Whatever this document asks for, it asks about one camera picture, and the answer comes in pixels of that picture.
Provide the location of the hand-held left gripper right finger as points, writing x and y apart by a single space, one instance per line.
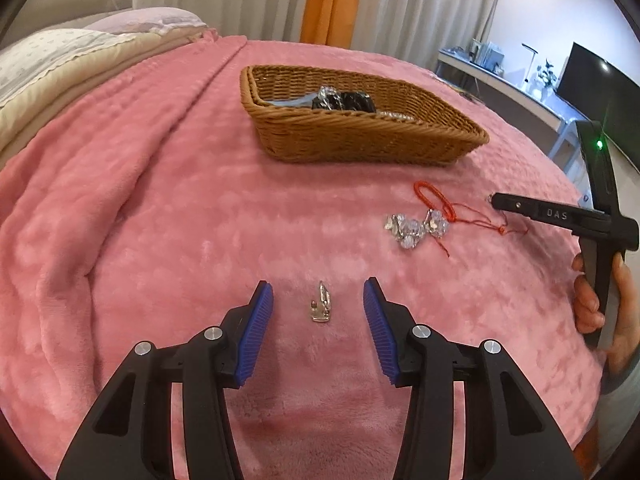
382 332

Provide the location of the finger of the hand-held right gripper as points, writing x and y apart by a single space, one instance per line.
540 212

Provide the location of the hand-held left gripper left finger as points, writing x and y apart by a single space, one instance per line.
255 330

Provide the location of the silver metal clip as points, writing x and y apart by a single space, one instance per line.
322 305

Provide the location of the brown wicker basket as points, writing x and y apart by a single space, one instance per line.
360 137

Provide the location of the black wrist watch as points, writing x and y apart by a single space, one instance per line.
355 101

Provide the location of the person's right hand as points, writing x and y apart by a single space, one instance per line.
587 310

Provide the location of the light blue chair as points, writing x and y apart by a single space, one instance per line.
567 150

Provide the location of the black television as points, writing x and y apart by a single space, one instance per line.
595 95

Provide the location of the pink fleece blanket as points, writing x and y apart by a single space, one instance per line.
200 240

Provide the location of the white vase with flowers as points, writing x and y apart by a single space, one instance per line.
547 82

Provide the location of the white desk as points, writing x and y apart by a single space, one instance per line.
500 85

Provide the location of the white desk lamp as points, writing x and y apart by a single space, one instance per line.
529 62

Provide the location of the boxes on desk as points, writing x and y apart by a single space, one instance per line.
487 55

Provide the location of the beige quilt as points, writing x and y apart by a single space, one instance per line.
90 90

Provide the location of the orange curtain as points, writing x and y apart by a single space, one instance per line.
330 0

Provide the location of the lilac pillow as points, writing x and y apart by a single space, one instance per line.
150 17

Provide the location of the white floral pillow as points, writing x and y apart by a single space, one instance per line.
55 57

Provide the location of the beige padded headboard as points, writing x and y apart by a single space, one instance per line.
85 0

